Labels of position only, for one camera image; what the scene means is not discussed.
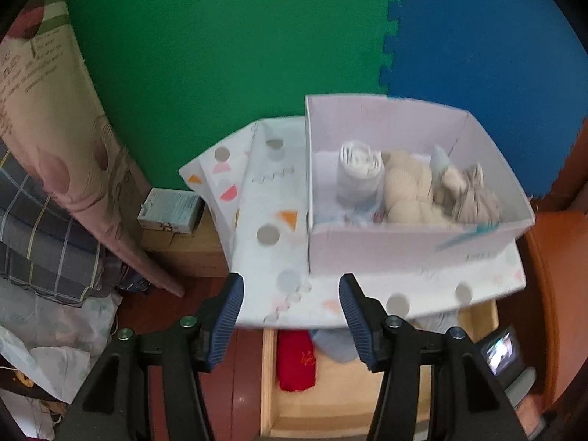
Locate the small white blue carton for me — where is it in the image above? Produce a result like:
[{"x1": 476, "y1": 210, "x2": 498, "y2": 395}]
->
[{"x1": 137, "y1": 188, "x2": 205, "y2": 233}]

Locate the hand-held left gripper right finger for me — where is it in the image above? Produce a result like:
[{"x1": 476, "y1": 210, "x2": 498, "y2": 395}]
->
[{"x1": 339, "y1": 274, "x2": 529, "y2": 441}]

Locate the green foam mat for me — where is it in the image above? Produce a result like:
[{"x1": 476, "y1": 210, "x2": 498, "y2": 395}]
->
[{"x1": 62, "y1": 0, "x2": 407, "y2": 194}]

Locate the red underwear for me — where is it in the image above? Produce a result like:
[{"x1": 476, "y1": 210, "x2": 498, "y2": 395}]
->
[{"x1": 276, "y1": 331, "x2": 318, "y2": 392}]

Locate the light blue underwear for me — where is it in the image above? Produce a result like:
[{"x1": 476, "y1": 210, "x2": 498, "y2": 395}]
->
[{"x1": 310, "y1": 328, "x2": 356, "y2": 363}]

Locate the blue foam mat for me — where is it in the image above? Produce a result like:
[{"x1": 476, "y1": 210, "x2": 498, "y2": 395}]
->
[{"x1": 377, "y1": 0, "x2": 588, "y2": 198}]

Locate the pale grey underwear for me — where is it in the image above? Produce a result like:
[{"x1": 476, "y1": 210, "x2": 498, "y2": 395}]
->
[{"x1": 411, "y1": 311, "x2": 460, "y2": 331}]

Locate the white patterned table cover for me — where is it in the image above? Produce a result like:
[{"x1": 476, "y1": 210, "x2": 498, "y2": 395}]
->
[{"x1": 178, "y1": 117, "x2": 527, "y2": 330}]

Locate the grey plaid cloth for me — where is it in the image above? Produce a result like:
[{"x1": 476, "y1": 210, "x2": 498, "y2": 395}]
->
[{"x1": 0, "y1": 140, "x2": 125, "y2": 308}]

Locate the white cardboard box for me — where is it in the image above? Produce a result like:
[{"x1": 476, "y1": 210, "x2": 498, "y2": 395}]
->
[{"x1": 305, "y1": 94, "x2": 536, "y2": 277}]

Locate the pink patterned cushion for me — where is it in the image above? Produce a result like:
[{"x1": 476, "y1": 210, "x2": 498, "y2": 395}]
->
[{"x1": 0, "y1": 0, "x2": 187, "y2": 298}]

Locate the wooden drawer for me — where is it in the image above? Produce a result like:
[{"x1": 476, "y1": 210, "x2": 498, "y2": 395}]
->
[{"x1": 259, "y1": 298, "x2": 501, "y2": 437}]

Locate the white plastic bag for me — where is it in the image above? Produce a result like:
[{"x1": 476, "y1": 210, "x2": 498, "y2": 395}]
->
[{"x1": 0, "y1": 280, "x2": 122, "y2": 405}]

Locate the white sock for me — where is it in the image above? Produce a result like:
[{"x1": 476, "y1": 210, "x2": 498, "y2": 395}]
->
[{"x1": 336, "y1": 141, "x2": 384, "y2": 203}]

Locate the dark blue cloth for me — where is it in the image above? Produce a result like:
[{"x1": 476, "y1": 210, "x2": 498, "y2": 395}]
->
[{"x1": 117, "y1": 264, "x2": 152, "y2": 292}]

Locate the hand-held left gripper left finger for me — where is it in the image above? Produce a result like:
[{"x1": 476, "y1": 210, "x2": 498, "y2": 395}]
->
[{"x1": 55, "y1": 273, "x2": 245, "y2": 441}]

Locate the brown cardboard box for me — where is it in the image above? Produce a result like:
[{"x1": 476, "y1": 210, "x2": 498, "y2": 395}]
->
[{"x1": 140, "y1": 214, "x2": 230, "y2": 279}]

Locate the beige sock bundle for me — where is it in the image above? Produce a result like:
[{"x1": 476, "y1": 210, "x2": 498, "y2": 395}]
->
[{"x1": 381, "y1": 151, "x2": 453, "y2": 226}]

